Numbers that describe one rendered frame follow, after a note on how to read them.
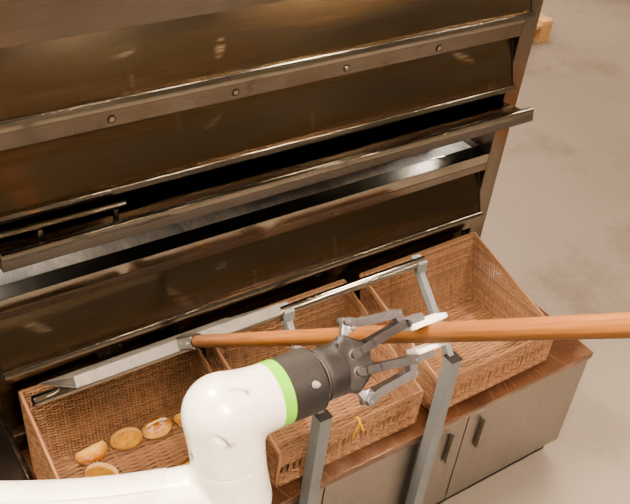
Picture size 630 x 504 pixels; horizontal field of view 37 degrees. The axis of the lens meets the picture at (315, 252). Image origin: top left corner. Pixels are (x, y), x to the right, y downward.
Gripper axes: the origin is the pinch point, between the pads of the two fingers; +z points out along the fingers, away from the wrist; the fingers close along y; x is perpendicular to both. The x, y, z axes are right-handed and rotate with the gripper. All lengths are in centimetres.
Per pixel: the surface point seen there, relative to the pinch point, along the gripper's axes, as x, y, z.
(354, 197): -145, -22, 89
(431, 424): -133, 54, 86
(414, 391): -139, 43, 87
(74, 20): -94, -78, -4
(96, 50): -102, -73, 1
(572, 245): -255, 35, 286
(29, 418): -158, 12, -26
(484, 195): -156, -9, 152
